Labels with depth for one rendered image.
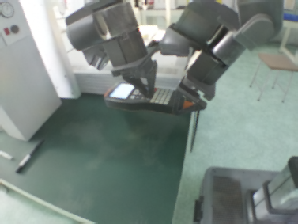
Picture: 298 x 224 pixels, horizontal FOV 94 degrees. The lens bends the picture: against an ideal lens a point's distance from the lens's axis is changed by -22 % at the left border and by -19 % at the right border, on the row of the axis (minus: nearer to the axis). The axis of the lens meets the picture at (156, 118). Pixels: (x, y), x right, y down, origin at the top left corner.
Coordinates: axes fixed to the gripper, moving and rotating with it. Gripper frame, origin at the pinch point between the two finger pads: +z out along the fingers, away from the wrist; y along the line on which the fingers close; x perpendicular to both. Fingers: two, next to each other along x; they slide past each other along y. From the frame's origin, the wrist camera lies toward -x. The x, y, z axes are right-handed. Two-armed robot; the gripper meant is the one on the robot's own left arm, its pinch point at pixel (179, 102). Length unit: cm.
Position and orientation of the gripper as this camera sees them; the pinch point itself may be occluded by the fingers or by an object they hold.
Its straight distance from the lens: 39.8
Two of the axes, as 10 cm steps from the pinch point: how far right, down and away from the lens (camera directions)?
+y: -3.1, 6.5, -6.9
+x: 8.5, 5.2, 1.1
